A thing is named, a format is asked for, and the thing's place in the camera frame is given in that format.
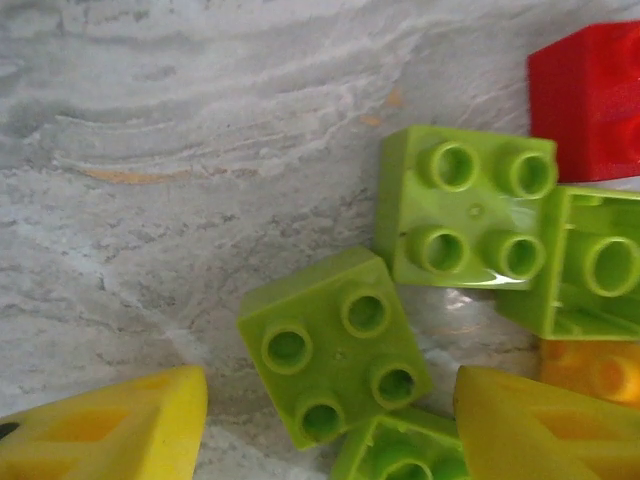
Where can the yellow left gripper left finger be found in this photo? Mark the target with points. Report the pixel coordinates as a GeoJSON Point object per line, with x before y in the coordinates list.
{"type": "Point", "coordinates": [100, 430]}

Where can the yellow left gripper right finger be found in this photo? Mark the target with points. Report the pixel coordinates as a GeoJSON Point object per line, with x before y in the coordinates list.
{"type": "Point", "coordinates": [545, 435]}

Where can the orange lego brick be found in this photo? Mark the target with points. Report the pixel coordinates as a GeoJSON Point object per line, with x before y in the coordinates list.
{"type": "Point", "coordinates": [595, 367]}

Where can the long green lego brick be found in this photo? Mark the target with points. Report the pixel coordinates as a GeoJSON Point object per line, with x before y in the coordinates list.
{"type": "Point", "coordinates": [400, 450]}

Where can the red lego brick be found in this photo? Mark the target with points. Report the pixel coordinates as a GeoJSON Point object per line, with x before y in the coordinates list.
{"type": "Point", "coordinates": [590, 100]}

